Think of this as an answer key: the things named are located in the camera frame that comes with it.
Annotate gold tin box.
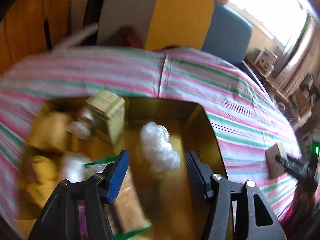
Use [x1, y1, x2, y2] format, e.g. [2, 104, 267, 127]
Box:
[17, 96, 234, 240]

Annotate cream knotted sock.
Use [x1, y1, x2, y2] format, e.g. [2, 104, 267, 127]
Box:
[66, 107, 94, 140]

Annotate dark red pillow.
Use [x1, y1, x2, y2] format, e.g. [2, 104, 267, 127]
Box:
[108, 26, 144, 49]

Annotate white plastic bag ball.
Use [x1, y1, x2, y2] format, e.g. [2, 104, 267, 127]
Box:
[60, 152, 95, 183]

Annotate white box on shelf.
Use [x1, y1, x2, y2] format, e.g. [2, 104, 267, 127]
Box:
[254, 48, 277, 71]

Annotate green medicine box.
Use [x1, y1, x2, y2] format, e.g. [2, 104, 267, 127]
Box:
[86, 90, 125, 145]

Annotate orange wooden wardrobe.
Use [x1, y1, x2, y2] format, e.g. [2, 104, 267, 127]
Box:
[0, 0, 73, 75]

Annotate striped bed sheet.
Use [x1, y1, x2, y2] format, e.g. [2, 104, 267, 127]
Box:
[1, 47, 300, 236]

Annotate white cardboard box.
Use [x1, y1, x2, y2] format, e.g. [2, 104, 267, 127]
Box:
[265, 142, 287, 179]

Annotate wooden side shelf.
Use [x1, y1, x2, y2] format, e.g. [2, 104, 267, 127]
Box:
[244, 57, 291, 105]

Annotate yellow towel with red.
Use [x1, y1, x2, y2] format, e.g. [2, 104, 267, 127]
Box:
[18, 152, 61, 210]

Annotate green cracker packet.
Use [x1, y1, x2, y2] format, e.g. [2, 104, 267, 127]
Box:
[83, 155, 154, 240]

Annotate tricolour headboard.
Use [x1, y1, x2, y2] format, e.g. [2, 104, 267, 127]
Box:
[97, 0, 252, 64]

